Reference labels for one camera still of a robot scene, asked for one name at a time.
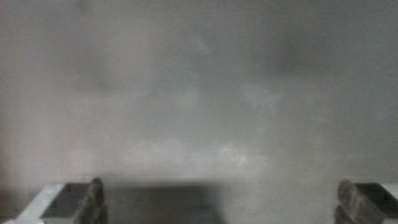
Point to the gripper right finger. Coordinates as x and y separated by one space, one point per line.
367 203

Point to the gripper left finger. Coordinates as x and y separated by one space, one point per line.
67 204

